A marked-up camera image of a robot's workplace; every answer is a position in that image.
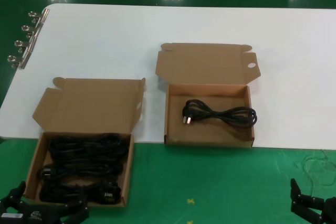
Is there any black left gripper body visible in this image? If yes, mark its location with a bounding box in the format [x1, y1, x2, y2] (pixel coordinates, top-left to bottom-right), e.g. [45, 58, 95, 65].
[0, 202, 69, 224]

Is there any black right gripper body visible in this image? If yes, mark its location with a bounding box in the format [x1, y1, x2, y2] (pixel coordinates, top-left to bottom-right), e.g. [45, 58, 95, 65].
[321, 197, 336, 224]

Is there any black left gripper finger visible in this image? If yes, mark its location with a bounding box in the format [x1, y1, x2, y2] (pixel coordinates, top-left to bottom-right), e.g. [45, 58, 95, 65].
[62, 194, 90, 221]
[0, 181, 27, 209]

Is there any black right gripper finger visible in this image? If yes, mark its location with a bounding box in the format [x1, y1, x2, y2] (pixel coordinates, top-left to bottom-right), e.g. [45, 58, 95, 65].
[290, 178, 326, 219]

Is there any cardboard box with hole-less lid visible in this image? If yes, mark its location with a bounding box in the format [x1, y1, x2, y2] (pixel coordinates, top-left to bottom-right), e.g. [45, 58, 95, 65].
[23, 77, 146, 208]

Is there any cardboard box with holed lid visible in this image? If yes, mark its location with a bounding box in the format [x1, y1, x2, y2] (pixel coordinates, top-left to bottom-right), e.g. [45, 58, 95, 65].
[155, 42, 261, 148]

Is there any green table cloth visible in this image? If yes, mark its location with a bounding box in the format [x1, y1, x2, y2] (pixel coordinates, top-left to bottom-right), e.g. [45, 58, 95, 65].
[0, 137, 336, 224]

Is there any silver metal binder clip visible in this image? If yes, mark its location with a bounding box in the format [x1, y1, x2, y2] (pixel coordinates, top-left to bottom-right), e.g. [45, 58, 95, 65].
[7, 50, 30, 70]
[20, 23, 44, 38]
[27, 8, 50, 24]
[13, 37, 37, 53]

